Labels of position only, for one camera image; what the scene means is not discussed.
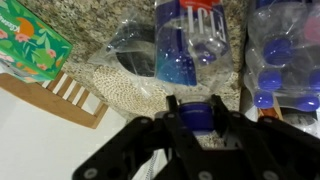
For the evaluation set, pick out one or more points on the beige woven placemat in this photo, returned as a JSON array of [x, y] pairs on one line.
[[120, 90]]

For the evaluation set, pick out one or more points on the shrink-wrapped pack of water bottles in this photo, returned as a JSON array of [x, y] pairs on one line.
[[283, 53]]

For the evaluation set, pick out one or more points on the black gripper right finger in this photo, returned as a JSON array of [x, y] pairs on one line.
[[266, 146]]

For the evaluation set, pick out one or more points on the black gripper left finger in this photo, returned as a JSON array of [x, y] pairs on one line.
[[140, 140]]

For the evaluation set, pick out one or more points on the Fiji water bottle red flower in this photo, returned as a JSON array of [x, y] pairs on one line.
[[190, 50]]

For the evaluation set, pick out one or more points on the clear crumpled plastic bag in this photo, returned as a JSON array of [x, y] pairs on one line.
[[133, 43]]

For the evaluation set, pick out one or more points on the green floral tissue box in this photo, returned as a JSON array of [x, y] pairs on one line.
[[30, 43]]

